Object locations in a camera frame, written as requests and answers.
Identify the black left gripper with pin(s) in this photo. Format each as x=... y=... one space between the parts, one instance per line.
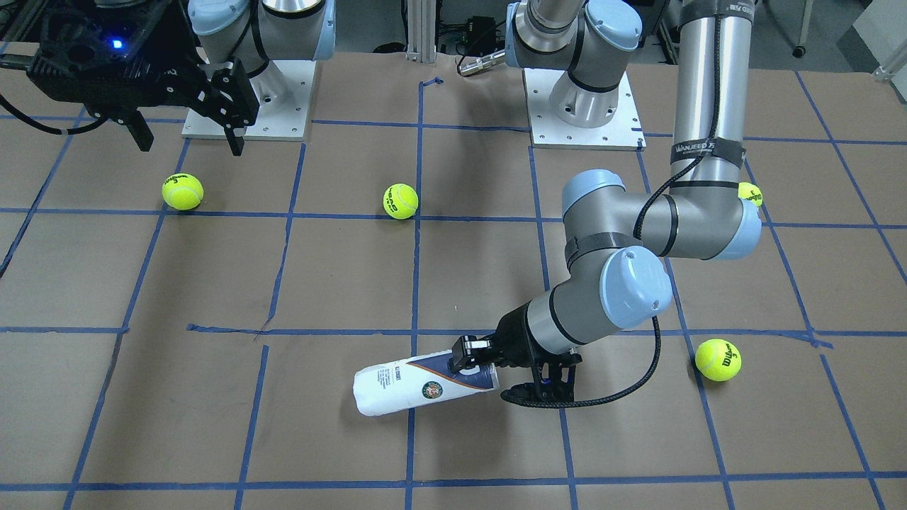
x=515 y=335

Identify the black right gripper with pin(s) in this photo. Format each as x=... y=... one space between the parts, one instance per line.
x=228 y=91

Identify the white tennis ball can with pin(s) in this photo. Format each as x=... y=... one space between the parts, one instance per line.
x=395 y=386

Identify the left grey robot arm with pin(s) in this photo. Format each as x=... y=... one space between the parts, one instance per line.
x=616 y=240

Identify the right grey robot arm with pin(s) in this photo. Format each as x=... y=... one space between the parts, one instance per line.
x=253 y=32

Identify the yellow tennis ball near base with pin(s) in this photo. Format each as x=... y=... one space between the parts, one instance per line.
x=182 y=191
x=751 y=193

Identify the Head yellow tennis ball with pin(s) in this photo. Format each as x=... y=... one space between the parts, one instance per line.
x=400 y=201

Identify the Wilson 3 tennis ball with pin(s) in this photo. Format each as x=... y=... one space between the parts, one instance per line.
x=718 y=360

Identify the metal connector plug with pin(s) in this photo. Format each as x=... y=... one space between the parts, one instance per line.
x=481 y=64

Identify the black electronics box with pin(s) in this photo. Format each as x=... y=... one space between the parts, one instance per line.
x=480 y=36

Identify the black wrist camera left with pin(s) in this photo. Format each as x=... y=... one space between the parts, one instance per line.
x=552 y=385

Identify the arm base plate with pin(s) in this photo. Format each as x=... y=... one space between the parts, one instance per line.
x=584 y=117
x=284 y=90

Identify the aluminium frame post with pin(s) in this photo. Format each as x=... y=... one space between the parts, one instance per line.
x=421 y=31

